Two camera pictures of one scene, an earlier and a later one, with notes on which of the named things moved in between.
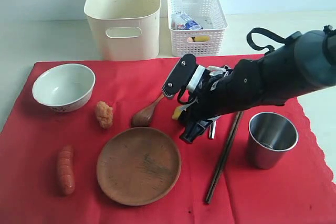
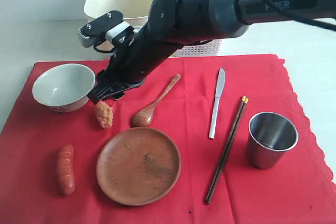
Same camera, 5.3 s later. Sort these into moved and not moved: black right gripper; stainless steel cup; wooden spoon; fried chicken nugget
Moved: black right gripper
Not moved: fried chicken nugget; wooden spoon; stainless steel cup
